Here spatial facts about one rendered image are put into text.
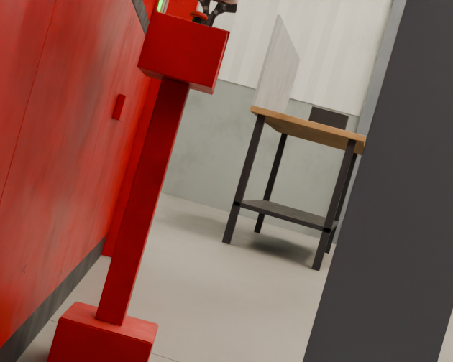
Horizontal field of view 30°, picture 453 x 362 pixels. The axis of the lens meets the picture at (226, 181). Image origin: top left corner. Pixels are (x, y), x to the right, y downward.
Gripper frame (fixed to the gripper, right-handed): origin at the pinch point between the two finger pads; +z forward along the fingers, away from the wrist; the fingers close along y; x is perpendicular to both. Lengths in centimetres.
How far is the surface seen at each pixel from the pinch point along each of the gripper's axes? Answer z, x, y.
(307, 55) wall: -99, 678, 62
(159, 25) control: 6.3, -15.5, -7.8
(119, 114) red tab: 26, 43, -16
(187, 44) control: 8.0, -15.6, -1.0
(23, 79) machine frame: 27, -83, -13
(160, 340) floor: 80, 41, 16
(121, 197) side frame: 58, 163, -18
